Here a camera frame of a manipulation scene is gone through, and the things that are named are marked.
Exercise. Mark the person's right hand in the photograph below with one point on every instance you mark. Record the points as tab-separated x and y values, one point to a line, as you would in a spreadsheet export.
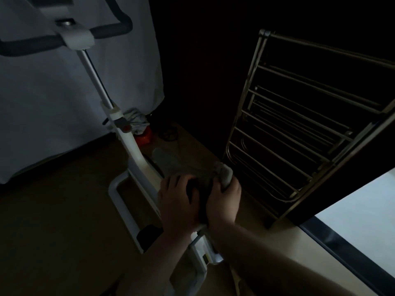
223	203

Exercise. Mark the person's left hand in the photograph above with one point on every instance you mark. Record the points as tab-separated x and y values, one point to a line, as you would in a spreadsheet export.
177	209

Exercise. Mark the grey cleaning cloth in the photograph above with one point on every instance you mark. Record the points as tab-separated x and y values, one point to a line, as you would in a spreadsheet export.
223	174

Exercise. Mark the grey bike saddle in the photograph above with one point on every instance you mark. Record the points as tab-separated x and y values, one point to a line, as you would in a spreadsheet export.
176	163

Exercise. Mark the white exercise bike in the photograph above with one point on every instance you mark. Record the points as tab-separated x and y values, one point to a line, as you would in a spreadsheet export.
129	144

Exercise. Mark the person's right forearm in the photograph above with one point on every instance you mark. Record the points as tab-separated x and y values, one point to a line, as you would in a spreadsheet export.
271	265

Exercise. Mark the person's left forearm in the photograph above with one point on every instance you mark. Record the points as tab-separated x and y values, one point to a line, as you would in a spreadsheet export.
148	265

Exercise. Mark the metal drying rack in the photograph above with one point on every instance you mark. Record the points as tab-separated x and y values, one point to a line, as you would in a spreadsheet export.
302	126

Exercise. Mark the dark stone door threshold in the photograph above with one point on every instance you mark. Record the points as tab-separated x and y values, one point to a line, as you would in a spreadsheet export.
348	255

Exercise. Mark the white hanging sheet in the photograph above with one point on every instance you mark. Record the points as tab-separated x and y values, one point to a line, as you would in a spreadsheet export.
46	104

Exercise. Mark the dark wooden door frame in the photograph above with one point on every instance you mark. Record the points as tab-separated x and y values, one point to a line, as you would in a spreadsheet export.
339	181

